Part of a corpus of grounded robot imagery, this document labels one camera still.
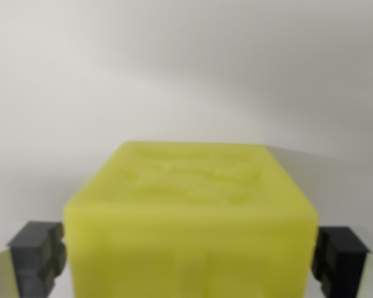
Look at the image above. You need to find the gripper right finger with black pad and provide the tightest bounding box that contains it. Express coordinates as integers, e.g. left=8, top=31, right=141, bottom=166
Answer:
left=310, top=226, right=373, bottom=298

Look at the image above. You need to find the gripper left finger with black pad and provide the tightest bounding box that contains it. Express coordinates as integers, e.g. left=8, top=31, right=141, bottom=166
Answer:
left=0, top=220, right=67, bottom=298

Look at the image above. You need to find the yellow plastic cube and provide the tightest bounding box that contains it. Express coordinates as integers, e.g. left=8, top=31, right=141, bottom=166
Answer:
left=63, top=141, right=318, bottom=298

